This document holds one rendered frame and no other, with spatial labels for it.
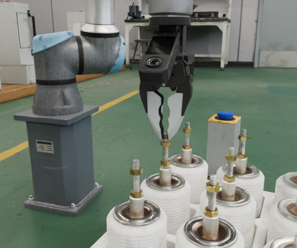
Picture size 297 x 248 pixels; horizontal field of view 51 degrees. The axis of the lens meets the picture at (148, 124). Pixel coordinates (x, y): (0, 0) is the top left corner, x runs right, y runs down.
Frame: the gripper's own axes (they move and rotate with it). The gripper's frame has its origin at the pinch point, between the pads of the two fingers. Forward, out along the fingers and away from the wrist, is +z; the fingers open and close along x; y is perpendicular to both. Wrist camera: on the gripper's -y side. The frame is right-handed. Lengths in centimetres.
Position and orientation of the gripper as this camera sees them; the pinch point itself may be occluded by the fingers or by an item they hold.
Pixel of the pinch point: (164, 133)
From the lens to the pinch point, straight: 57.0
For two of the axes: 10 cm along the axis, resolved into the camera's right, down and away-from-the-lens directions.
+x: -9.4, -0.9, 3.2
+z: 0.0, 9.6, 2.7
